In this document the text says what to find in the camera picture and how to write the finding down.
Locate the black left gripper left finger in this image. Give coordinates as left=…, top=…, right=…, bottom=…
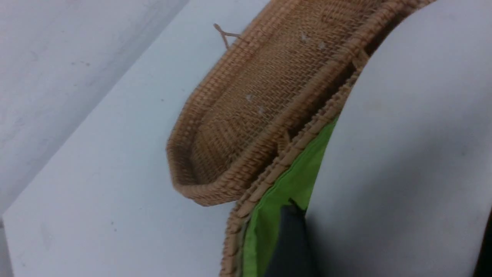
left=264, top=199, right=314, bottom=277

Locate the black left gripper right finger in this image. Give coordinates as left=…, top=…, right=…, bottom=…
left=475, top=216, right=492, bottom=277

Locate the white radish with leaves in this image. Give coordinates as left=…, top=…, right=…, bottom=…
left=306, top=0, right=492, bottom=277

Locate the woven wicker basket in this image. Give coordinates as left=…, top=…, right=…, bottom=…
left=219, top=0, right=429, bottom=277

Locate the woven wicker basket lid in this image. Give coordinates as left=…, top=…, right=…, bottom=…
left=166, top=0, right=414, bottom=206

